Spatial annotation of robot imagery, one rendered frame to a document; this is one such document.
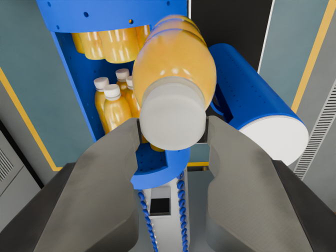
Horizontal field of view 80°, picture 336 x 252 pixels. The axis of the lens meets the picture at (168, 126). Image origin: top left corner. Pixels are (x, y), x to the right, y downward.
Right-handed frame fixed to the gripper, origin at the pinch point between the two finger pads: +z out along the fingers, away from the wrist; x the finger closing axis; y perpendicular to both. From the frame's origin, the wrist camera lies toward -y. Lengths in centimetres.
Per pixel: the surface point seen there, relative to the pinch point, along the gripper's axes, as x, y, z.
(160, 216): -9, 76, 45
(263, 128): 28, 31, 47
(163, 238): -12, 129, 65
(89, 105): -24, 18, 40
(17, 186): -163, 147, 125
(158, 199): -10, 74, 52
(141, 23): -5.2, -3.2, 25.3
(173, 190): -3, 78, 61
